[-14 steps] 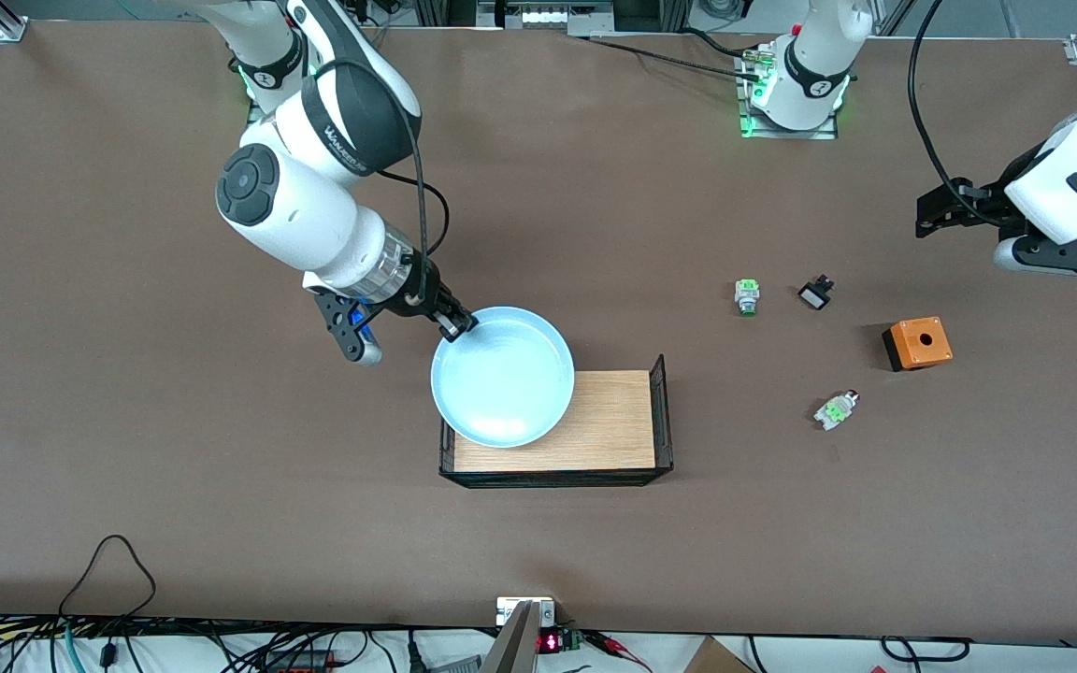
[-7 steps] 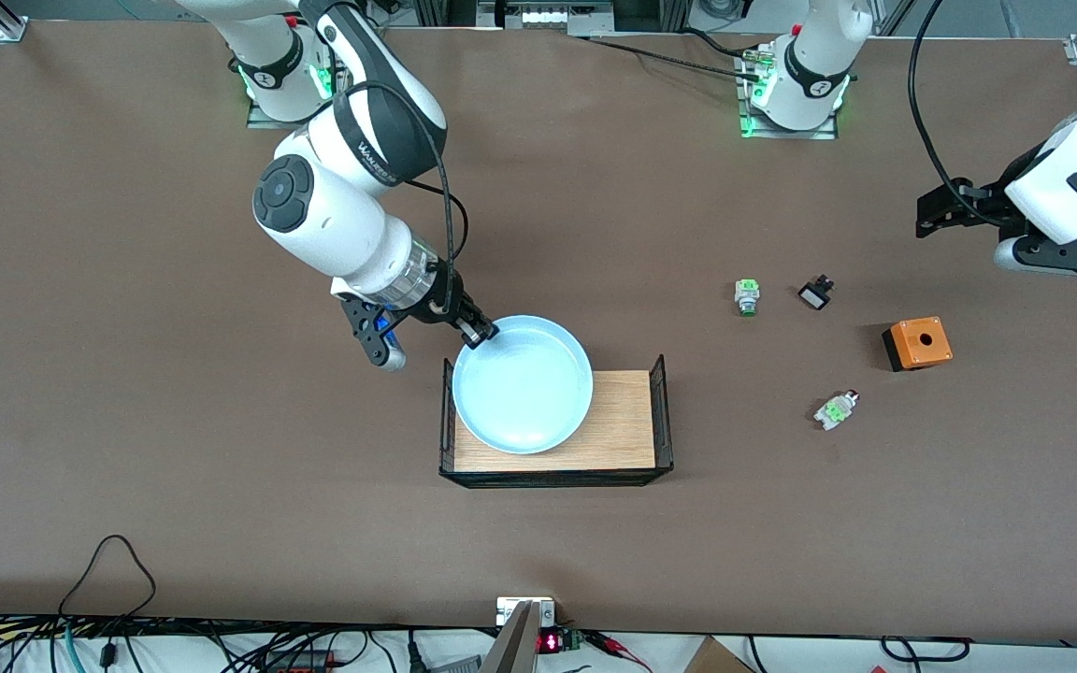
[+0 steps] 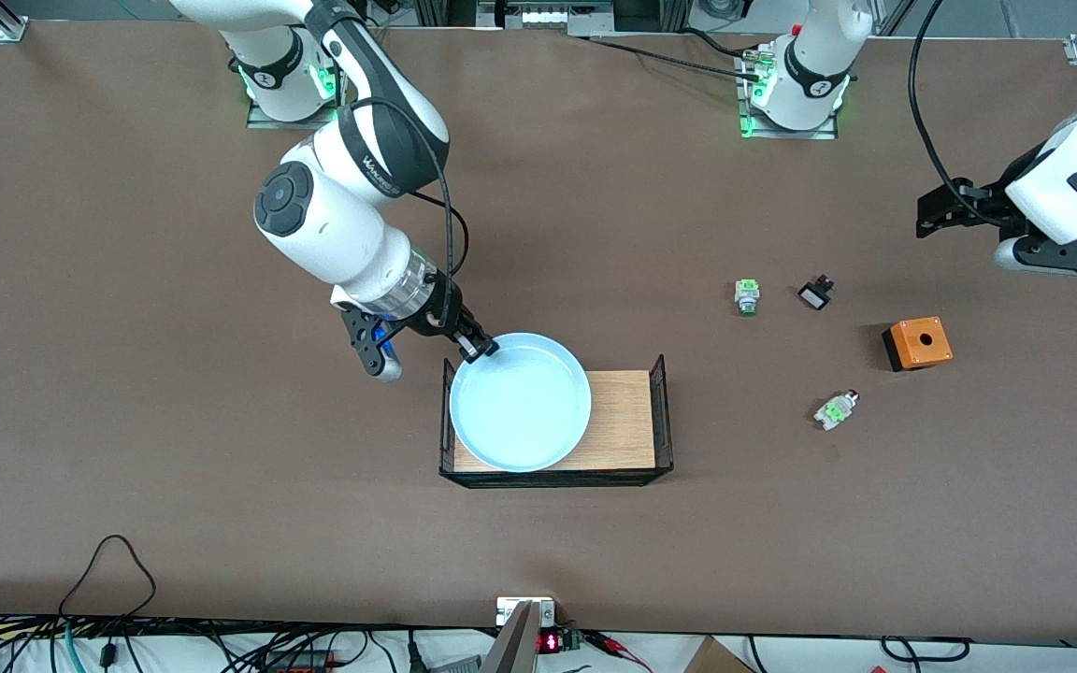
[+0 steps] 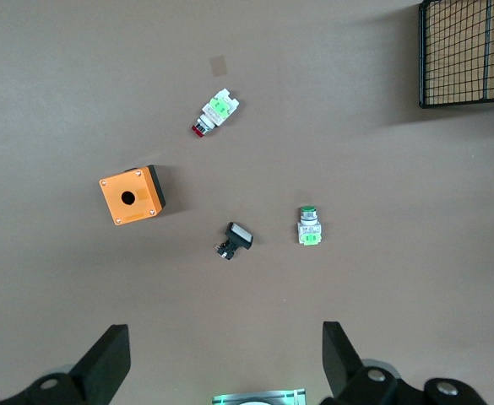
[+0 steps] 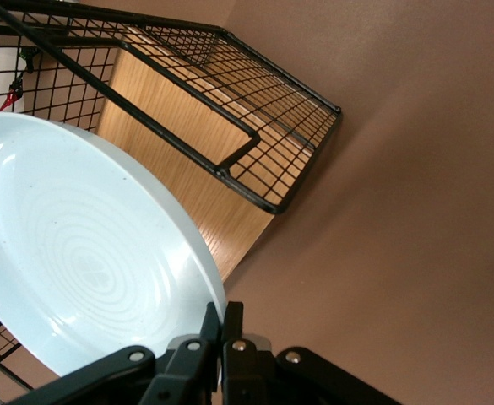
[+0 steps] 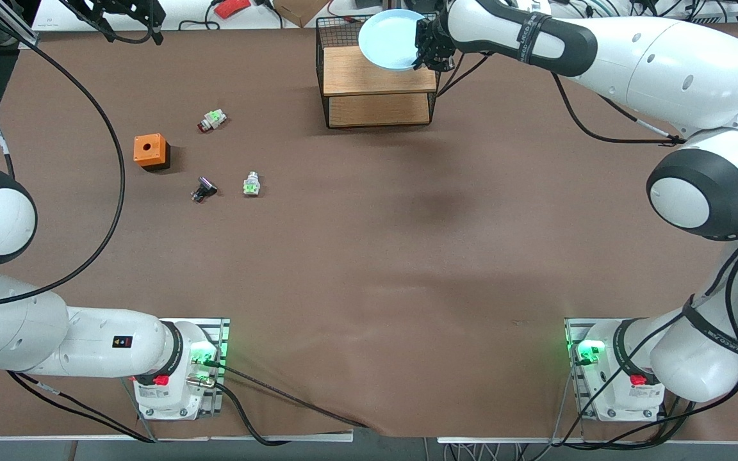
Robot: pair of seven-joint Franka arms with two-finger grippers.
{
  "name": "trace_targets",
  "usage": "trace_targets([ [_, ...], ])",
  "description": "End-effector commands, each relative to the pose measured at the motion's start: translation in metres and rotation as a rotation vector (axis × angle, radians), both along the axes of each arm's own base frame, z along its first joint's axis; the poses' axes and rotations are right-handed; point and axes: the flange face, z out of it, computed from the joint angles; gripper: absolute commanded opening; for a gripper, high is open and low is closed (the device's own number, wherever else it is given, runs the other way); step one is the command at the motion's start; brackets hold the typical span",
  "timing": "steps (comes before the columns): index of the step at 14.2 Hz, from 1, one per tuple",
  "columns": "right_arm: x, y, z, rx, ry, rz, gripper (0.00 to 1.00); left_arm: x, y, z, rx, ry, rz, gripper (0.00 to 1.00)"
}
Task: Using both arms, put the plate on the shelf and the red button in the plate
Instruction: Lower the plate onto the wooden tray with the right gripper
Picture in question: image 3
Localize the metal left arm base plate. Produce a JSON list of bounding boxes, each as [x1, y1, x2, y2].
[[737, 51, 840, 141]]

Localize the metal clamp bracket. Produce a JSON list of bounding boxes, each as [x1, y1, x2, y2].
[[496, 596, 555, 627]]

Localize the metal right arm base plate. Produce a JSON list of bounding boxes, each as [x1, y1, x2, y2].
[[247, 39, 352, 130]]

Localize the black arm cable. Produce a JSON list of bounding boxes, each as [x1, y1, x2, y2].
[[908, 0, 979, 199], [342, 96, 470, 328]]

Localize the black looped cable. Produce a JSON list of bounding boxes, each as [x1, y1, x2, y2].
[[57, 535, 158, 623]]

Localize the red clip lead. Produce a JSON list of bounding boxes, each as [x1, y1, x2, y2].
[[583, 631, 653, 672]]

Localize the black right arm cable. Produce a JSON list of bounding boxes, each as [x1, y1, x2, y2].
[[342, 96, 470, 328]]

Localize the black right camera mount bracket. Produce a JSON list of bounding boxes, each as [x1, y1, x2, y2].
[[340, 307, 392, 379]]

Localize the orange button enclosure box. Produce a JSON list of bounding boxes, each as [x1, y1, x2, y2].
[[882, 316, 954, 373]]

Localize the brown cardboard piece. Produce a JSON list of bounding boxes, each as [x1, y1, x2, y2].
[[683, 636, 756, 673]]

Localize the green white button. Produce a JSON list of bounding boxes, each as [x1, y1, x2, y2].
[[813, 390, 861, 432]]

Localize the light blue plate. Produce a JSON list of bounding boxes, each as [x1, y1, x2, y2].
[[449, 332, 593, 474]]

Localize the black base power cable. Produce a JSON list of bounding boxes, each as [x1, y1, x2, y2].
[[568, 28, 764, 80]]

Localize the wooden tray black mesh sides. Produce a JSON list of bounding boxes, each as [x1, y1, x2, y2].
[[438, 354, 674, 490]]

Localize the aluminium frame structure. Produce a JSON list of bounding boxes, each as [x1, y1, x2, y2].
[[412, 0, 689, 36]]

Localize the grey aluminium pole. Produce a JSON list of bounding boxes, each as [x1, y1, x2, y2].
[[482, 601, 541, 673]]

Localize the thin black cable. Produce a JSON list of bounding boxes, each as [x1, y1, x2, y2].
[[880, 636, 971, 661]]

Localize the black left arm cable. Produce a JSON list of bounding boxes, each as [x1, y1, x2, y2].
[[908, 0, 979, 199]]

